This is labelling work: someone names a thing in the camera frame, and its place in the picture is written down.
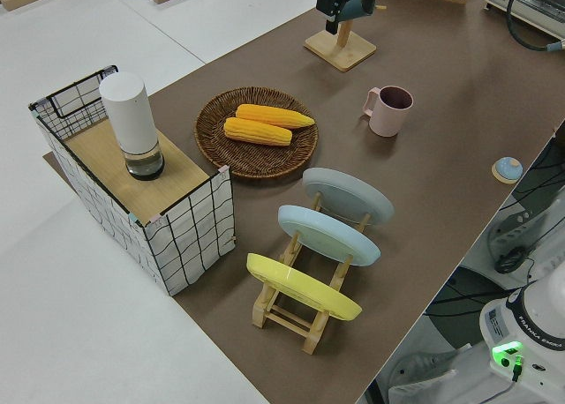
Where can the pink mug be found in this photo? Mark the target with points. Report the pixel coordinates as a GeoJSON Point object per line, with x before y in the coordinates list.
{"type": "Point", "coordinates": [388, 121]}

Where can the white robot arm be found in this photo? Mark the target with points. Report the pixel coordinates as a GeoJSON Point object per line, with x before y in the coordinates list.
{"type": "Point", "coordinates": [538, 329]}

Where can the round wicker basket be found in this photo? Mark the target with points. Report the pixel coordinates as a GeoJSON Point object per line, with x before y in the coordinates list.
{"type": "Point", "coordinates": [256, 159]}

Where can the light blue plate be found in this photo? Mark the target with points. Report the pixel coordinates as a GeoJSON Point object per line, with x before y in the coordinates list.
{"type": "Point", "coordinates": [322, 232]}

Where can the grey plate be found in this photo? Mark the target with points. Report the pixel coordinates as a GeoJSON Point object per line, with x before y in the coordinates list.
{"type": "Point", "coordinates": [344, 192]}

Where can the yellow corn cob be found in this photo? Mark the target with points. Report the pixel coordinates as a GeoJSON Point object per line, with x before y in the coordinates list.
{"type": "Point", "coordinates": [258, 132]}
{"type": "Point", "coordinates": [278, 115]}

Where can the yellow plate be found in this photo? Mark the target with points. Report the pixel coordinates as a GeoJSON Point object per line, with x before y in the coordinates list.
{"type": "Point", "coordinates": [300, 285]}

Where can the brown table mat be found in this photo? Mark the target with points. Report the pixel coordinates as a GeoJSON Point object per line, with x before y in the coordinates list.
{"type": "Point", "coordinates": [419, 201]}

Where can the wooden plate rack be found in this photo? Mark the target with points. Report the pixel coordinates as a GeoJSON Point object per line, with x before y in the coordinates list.
{"type": "Point", "coordinates": [314, 333]}

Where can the wooden mug tree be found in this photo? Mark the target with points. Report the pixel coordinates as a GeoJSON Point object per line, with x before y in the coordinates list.
{"type": "Point", "coordinates": [348, 53]}

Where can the teal blue mug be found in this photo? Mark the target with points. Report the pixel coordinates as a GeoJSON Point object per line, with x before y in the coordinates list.
{"type": "Point", "coordinates": [357, 9]}

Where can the white metal robot stand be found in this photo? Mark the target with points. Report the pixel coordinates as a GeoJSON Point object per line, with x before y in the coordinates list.
{"type": "Point", "coordinates": [507, 236]}

